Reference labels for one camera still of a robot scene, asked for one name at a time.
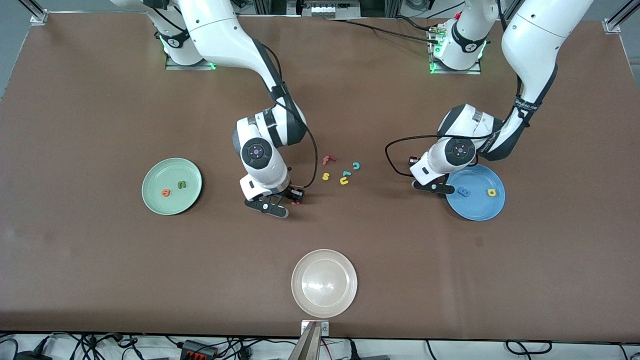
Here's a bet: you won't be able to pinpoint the blue plate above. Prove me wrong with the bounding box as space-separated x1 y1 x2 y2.
444 164 506 222

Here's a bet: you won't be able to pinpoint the green plate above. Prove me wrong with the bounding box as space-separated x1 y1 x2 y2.
141 157 203 216

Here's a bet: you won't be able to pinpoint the white plate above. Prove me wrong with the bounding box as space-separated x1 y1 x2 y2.
291 249 359 319

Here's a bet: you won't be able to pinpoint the black power strip red switches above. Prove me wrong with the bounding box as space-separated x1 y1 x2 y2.
180 339 219 360

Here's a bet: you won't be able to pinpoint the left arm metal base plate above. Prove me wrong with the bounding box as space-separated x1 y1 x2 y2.
429 22 483 76

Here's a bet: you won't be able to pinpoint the long black table cable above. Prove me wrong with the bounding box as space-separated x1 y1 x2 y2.
325 16 443 46

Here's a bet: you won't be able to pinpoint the silver post mounting plate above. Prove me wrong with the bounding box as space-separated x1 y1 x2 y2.
300 320 330 337

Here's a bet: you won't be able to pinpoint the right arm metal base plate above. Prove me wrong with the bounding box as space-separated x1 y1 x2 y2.
165 50 219 71

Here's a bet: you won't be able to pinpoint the metal camera post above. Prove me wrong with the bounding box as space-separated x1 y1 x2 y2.
287 321 323 360

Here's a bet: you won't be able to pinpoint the black looped cable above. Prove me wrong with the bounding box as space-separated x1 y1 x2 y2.
504 340 553 356

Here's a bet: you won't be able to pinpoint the metal frame with white connector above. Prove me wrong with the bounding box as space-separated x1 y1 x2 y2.
286 0 362 19

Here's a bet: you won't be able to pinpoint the black tangled cable bundle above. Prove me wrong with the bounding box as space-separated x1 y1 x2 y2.
0 332 146 360

